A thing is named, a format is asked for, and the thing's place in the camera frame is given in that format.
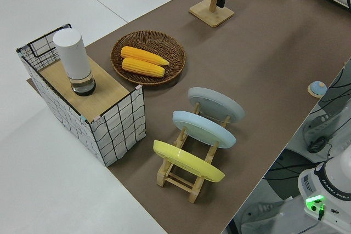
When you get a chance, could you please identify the gray plate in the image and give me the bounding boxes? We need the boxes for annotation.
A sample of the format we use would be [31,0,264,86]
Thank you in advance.
[187,87,246,124]

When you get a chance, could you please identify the light blue plate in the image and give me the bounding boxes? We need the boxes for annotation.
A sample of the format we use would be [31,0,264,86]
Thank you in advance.
[172,110,237,150]

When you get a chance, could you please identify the yellow plate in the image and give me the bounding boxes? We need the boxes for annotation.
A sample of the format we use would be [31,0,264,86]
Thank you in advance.
[152,140,226,183]

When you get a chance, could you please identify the wooden plate rack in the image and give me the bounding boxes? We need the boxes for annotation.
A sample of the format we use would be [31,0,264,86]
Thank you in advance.
[156,101,233,204]

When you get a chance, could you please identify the brown table mat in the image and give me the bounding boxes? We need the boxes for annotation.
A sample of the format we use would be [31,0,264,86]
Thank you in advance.
[26,0,351,234]

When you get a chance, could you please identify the round wicker basket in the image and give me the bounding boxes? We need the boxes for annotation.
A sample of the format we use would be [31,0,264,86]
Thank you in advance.
[110,30,187,86]

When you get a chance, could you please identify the yellow corn cob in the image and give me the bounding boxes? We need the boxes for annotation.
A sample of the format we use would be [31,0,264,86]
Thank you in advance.
[120,46,170,67]
[121,57,166,78]

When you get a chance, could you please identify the blue dome call bell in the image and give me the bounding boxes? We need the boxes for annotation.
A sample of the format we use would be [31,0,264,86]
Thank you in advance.
[307,81,327,98]

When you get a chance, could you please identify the wooden board lid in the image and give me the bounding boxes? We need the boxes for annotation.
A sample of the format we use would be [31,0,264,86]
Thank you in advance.
[38,58,131,117]

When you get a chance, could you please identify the white cylinder bottle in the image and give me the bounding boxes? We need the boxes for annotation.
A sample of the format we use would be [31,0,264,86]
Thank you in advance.
[53,28,97,97]

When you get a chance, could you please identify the coiled black cable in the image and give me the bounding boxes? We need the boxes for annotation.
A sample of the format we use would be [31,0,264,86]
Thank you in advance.
[307,135,334,154]

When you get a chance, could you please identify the wire basket with grid cloth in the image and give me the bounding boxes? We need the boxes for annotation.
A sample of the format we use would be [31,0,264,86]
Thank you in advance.
[15,23,146,168]

